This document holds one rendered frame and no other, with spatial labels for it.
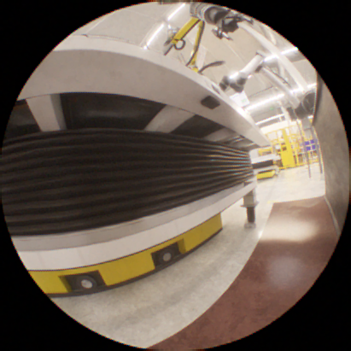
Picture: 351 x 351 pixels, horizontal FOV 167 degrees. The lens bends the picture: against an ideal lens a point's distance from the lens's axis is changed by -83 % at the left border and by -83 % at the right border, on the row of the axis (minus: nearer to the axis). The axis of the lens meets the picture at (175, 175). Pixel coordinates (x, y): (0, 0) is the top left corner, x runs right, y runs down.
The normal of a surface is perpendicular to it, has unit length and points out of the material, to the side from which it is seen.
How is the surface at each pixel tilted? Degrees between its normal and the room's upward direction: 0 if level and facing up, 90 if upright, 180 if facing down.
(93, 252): 90
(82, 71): 180
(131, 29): 175
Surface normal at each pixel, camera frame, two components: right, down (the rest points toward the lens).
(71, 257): 0.60, -0.16
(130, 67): 0.17, 0.98
